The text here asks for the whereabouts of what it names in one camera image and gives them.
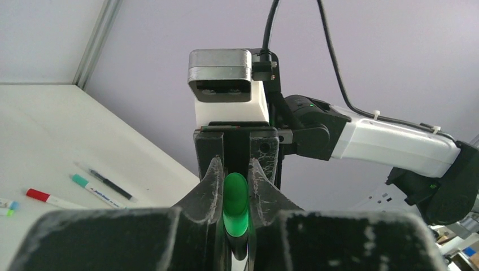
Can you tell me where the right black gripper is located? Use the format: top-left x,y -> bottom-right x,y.
193,122 -> 293,189

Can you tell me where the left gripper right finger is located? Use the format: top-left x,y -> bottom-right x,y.
247,159 -> 447,270

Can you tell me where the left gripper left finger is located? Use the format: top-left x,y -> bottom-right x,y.
9,157 -> 225,270

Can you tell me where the green square cap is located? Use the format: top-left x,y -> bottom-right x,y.
223,172 -> 249,237

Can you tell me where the black gel pen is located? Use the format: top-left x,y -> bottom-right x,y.
74,161 -> 138,203

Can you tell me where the white marker blue end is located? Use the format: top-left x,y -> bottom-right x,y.
71,174 -> 126,209
0,198 -> 20,210

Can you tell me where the white marker red end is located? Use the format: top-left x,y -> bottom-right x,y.
25,188 -> 86,209

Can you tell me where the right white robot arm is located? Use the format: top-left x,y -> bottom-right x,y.
275,95 -> 478,225

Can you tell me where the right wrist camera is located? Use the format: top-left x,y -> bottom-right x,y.
187,49 -> 278,126

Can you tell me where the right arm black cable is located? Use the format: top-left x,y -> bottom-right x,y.
261,0 -> 455,140

